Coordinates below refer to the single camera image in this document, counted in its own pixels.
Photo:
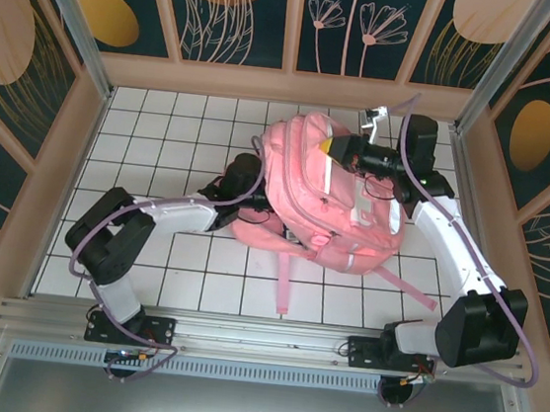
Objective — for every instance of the pink backpack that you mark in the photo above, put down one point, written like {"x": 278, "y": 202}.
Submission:
{"x": 306, "y": 194}

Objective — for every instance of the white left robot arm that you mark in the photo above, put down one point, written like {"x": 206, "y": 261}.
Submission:
{"x": 180, "y": 212}

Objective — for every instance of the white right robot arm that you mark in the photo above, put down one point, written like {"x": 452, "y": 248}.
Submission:
{"x": 450, "y": 241}

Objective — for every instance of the aluminium corner post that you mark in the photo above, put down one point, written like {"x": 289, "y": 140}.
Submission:
{"x": 504, "y": 63}
{"x": 73, "y": 14}

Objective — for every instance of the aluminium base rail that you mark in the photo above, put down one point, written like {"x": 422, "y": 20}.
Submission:
{"x": 260, "y": 336}

